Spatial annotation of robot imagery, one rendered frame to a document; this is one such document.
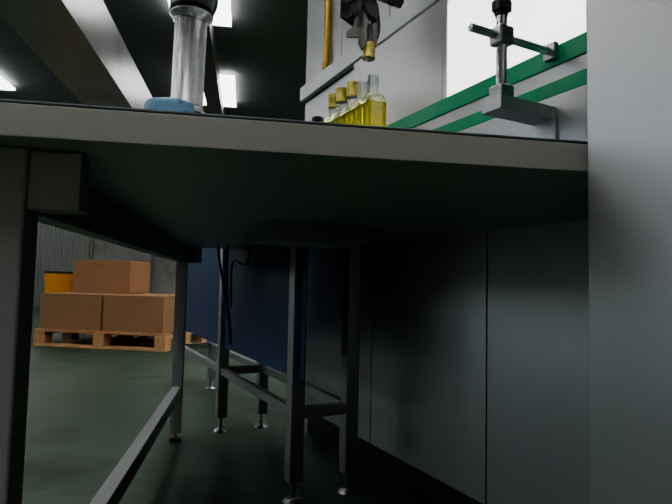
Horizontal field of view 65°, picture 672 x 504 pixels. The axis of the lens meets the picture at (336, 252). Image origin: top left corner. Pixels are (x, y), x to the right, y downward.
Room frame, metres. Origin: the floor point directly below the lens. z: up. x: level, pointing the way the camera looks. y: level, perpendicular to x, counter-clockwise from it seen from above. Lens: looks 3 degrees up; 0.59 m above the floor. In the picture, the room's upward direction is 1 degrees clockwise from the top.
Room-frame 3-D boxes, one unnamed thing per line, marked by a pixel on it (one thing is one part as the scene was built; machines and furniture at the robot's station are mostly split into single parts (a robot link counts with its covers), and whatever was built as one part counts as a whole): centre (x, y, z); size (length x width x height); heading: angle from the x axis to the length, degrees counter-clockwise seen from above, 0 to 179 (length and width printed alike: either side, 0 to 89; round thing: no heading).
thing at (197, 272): (2.16, 0.36, 0.54); 1.59 x 0.18 x 0.43; 27
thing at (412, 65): (1.34, -0.26, 1.15); 0.90 x 0.03 x 0.34; 27
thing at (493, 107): (0.77, -0.26, 0.90); 0.17 x 0.05 x 0.23; 117
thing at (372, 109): (1.38, -0.09, 0.99); 0.06 x 0.06 x 0.21; 28
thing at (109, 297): (4.91, 1.91, 0.38); 1.36 x 1.04 x 0.76; 91
